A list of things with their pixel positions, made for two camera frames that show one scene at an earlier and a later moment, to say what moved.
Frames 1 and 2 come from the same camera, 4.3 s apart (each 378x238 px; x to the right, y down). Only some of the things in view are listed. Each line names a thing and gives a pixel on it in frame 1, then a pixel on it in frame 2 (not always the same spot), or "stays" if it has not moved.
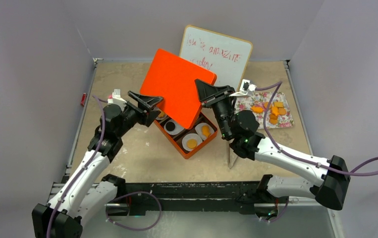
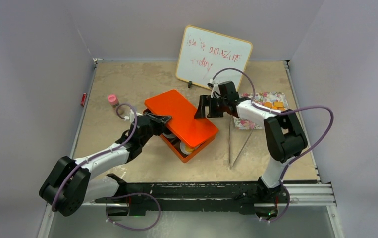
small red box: x=83 y=99 stays
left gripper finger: x=146 y=102 -> x=161 y=118
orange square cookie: x=278 y=104 stays
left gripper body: x=132 y=115 -> x=156 y=128
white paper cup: x=178 y=128 -> x=171 y=136
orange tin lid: x=173 y=79 -> x=193 y=131
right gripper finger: x=207 y=91 -> x=204 y=101
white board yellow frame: x=227 y=57 stays
